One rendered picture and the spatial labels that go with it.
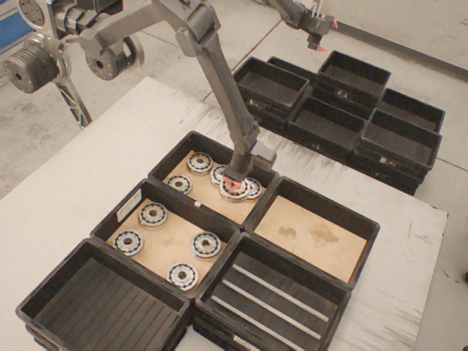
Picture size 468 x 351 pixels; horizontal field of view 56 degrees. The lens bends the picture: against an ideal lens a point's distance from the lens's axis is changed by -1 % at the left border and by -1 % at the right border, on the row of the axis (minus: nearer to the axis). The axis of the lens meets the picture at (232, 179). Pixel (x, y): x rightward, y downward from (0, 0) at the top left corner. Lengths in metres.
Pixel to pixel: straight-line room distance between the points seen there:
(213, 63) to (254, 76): 1.75
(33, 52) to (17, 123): 1.20
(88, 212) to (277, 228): 0.73
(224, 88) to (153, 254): 0.67
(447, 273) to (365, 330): 1.29
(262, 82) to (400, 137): 0.88
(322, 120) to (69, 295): 1.86
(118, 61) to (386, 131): 1.62
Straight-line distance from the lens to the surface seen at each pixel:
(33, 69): 2.09
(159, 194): 1.59
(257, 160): 1.30
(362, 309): 1.71
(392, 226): 1.96
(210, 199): 1.66
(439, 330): 2.68
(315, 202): 1.66
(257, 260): 1.54
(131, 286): 1.48
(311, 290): 1.53
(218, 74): 1.08
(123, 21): 1.17
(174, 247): 1.54
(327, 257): 1.61
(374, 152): 2.48
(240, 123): 1.19
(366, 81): 3.03
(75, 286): 1.50
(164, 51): 3.80
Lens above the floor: 2.15
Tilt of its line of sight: 50 degrees down
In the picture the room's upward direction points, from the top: 10 degrees clockwise
